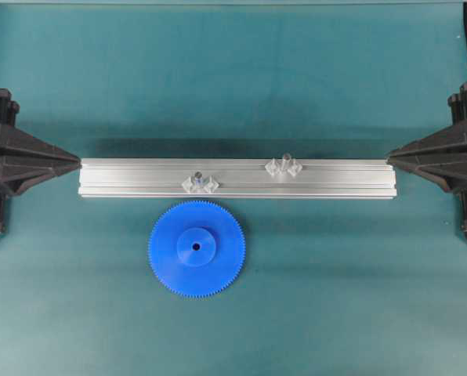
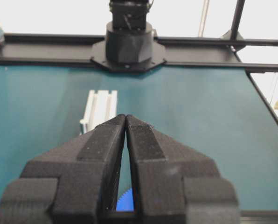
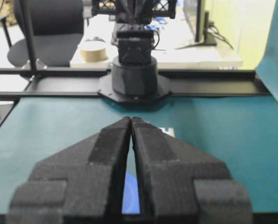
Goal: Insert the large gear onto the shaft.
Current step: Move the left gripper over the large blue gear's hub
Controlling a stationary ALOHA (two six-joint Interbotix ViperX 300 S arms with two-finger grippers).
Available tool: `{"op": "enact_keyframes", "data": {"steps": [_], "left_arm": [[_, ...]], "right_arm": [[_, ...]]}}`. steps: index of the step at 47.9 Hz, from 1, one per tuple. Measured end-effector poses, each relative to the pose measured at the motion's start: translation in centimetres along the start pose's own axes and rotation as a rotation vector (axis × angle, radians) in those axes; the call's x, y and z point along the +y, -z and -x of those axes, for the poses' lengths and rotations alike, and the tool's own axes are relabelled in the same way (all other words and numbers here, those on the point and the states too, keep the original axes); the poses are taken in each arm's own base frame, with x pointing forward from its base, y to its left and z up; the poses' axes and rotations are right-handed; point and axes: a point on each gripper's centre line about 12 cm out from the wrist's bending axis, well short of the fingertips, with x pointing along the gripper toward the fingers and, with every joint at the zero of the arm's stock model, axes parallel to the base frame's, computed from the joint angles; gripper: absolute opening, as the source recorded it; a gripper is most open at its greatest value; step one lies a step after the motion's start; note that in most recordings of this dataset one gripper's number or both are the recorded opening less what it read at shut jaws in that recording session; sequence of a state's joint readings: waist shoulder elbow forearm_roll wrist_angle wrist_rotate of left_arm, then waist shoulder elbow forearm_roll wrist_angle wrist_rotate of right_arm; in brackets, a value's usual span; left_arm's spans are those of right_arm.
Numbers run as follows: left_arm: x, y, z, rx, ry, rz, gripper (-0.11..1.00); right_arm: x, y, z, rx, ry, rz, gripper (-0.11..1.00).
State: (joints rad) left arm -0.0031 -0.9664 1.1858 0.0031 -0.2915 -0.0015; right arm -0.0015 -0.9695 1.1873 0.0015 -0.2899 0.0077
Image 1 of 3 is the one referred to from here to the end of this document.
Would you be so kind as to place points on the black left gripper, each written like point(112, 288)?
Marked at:
point(36, 161)

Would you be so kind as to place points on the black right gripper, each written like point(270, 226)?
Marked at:
point(451, 177)

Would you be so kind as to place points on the large blue plastic gear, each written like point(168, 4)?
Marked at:
point(196, 249)

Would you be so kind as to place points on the aluminium extrusion rail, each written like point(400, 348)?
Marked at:
point(237, 178)

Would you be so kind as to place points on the right metal shaft with bracket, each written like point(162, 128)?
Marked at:
point(285, 165)

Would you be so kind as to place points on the metal shaft with bracket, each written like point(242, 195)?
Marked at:
point(285, 165)
point(200, 184)

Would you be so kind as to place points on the left metal shaft with bracket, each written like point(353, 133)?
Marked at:
point(200, 184)

